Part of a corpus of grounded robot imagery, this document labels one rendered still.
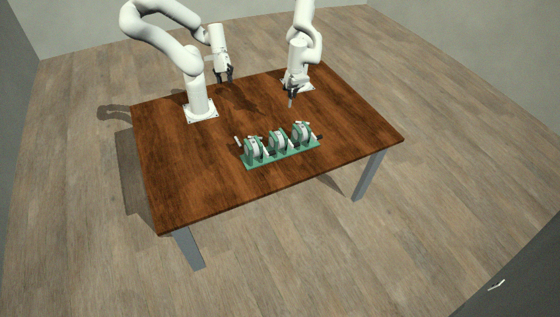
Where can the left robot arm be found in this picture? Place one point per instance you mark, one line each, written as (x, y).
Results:
(301, 35)

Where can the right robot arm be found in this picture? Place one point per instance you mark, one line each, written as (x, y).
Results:
(187, 58)

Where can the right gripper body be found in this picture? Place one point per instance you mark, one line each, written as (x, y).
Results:
(220, 64)

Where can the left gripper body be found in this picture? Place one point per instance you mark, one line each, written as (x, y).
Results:
(287, 81)

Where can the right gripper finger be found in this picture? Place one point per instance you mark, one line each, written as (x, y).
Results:
(218, 75)
(229, 73)

